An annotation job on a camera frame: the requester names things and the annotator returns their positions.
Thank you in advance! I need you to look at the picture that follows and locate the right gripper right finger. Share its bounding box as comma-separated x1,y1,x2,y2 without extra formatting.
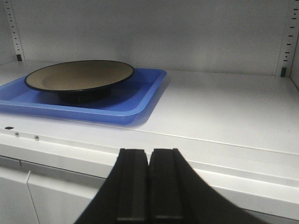
149,149,254,224

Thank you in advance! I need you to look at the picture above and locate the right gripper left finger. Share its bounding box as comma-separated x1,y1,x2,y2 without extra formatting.
76,148,149,224

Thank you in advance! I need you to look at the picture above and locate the blue plastic tray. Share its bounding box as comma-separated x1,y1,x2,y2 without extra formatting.
0,69,167,125

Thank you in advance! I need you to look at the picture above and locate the beige plate with black rim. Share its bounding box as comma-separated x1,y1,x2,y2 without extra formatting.
25,60,135,104

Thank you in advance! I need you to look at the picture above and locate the white cabinet shelf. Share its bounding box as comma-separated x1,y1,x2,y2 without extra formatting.
0,70,299,219

